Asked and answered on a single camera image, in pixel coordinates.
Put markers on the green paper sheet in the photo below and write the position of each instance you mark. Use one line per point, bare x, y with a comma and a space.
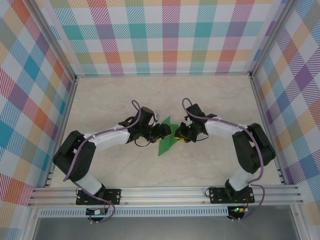
167, 147

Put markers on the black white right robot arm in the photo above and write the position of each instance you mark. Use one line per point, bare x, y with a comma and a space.
255, 152

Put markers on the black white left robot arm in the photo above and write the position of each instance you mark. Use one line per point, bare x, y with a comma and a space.
75, 157

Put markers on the grey metal panel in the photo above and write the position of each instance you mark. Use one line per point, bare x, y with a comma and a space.
162, 230

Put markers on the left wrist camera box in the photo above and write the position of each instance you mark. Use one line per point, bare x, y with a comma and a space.
147, 115

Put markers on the thin aluminium table edge rail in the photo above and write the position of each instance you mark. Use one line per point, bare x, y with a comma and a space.
162, 74

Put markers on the wide aluminium mounting rail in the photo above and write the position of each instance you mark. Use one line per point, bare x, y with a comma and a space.
162, 196

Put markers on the aluminium table side rail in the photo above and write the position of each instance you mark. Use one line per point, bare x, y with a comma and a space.
263, 112
66, 112

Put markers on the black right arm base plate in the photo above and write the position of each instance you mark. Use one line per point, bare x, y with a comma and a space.
216, 196

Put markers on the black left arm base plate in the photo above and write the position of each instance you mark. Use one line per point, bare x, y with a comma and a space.
115, 196

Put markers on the aluminium frame post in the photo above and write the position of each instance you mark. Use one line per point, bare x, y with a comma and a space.
55, 37
271, 37

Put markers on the aluminium frame leg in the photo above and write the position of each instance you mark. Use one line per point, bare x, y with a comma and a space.
298, 225
31, 225

